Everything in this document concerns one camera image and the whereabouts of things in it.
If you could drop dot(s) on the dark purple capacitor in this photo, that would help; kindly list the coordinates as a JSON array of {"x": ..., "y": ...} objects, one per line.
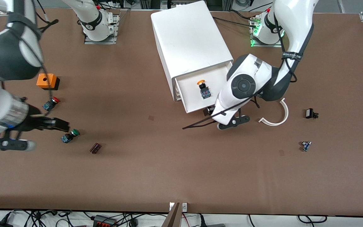
[{"x": 95, "y": 148}]

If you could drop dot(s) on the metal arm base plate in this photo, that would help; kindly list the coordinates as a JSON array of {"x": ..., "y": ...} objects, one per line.
[
  {"x": 263, "y": 45},
  {"x": 88, "y": 41}
]

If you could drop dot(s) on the white plastic drawer cabinet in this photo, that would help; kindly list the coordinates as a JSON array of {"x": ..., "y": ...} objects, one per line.
[{"x": 184, "y": 37}]

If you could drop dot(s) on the yellow push button switch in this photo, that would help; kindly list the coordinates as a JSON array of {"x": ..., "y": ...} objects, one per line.
[{"x": 205, "y": 92}]

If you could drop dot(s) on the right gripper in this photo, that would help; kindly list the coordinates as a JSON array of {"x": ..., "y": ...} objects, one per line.
[{"x": 34, "y": 123}]

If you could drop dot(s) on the red push button switch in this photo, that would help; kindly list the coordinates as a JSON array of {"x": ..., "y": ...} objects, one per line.
[{"x": 49, "y": 104}]

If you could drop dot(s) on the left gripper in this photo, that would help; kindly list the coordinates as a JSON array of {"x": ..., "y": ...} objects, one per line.
[{"x": 209, "y": 111}]

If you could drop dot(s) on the white plastic drawer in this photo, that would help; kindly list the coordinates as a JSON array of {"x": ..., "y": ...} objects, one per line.
[
  {"x": 178, "y": 91},
  {"x": 191, "y": 91},
  {"x": 179, "y": 97}
]

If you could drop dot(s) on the orange and black button box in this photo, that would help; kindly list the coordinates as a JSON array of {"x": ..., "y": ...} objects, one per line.
[{"x": 47, "y": 81}]

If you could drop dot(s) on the green push button switch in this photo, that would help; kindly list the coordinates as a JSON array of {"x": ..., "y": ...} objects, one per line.
[{"x": 68, "y": 136}]

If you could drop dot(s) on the white curved plastic strip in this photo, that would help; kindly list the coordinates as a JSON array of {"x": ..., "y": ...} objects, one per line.
[{"x": 285, "y": 115}]

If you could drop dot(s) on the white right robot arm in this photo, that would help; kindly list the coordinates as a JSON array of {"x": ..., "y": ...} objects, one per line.
[{"x": 8, "y": 56}]

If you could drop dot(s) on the small blue grey component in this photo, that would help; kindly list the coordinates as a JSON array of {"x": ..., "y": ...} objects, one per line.
[{"x": 306, "y": 146}]

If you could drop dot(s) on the small black switch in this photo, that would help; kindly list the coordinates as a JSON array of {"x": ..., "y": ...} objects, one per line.
[{"x": 309, "y": 113}]

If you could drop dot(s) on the wooden post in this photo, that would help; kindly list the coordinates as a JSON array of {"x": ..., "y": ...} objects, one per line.
[{"x": 172, "y": 219}]

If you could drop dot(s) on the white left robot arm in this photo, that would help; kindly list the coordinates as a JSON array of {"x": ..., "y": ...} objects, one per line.
[{"x": 295, "y": 25}]

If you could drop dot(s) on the black power strip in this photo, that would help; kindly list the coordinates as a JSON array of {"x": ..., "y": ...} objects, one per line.
[{"x": 104, "y": 220}]

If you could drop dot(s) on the small metal edge bracket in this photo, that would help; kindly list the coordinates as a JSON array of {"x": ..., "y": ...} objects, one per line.
[{"x": 185, "y": 207}]

